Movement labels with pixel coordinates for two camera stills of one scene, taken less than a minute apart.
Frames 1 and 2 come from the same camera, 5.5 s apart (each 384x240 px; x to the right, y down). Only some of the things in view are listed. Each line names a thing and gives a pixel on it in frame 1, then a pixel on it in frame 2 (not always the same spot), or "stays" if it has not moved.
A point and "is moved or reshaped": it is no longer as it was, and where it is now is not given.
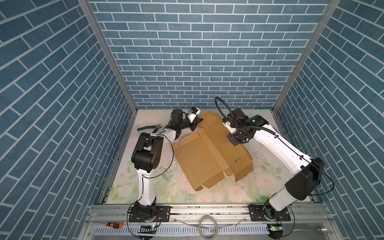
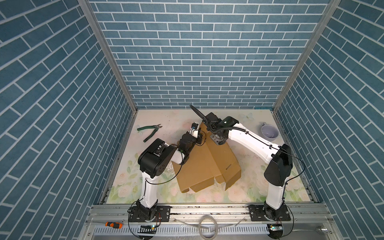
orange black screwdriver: [116, 225] stays
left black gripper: [193, 124] to [198, 140]
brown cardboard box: [206, 156] is moved or reshaped
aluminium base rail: [208, 222] stays
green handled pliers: [156, 127] stays
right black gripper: [233, 141] to [213, 139]
